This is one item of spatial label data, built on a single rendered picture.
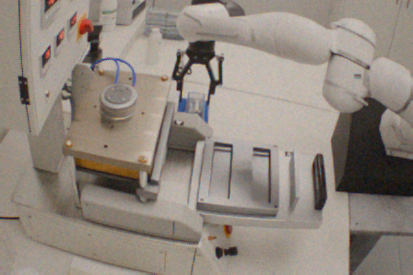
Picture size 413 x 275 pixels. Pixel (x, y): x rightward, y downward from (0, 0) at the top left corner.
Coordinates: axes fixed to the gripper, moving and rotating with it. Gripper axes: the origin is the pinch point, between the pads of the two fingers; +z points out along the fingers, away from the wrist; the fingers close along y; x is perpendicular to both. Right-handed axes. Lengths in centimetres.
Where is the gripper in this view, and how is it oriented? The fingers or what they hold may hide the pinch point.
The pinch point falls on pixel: (194, 93)
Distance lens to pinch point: 137.8
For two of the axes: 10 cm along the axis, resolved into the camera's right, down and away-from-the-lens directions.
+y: 9.9, 1.2, 0.4
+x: 0.4, -6.2, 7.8
